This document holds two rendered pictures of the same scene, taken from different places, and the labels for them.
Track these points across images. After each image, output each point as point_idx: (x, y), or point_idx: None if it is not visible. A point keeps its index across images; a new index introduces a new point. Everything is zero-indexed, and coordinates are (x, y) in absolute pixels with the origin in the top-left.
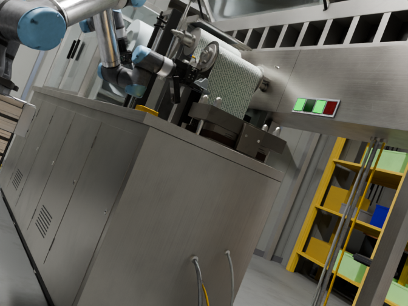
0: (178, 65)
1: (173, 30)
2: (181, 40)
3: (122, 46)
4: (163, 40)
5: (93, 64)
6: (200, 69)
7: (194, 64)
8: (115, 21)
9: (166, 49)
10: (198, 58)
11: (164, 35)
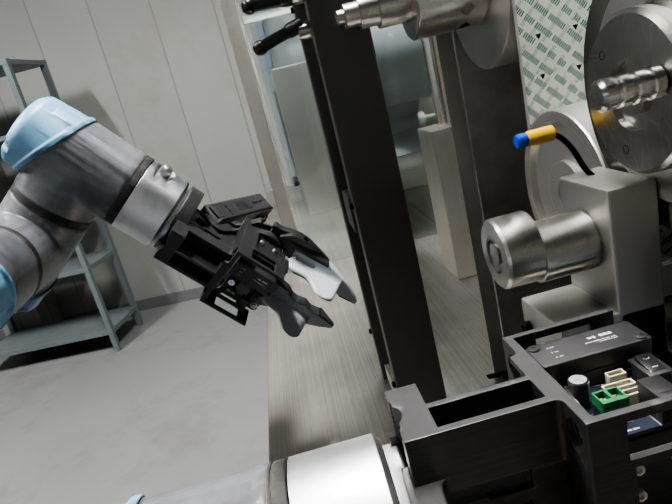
0: (478, 475)
1: (349, 10)
2: (415, 27)
3: (190, 258)
4: (337, 89)
5: (276, 178)
6: (653, 216)
7: (583, 193)
8: (82, 187)
9: (378, 115)
10: (561, 60)
11: (327, 63)
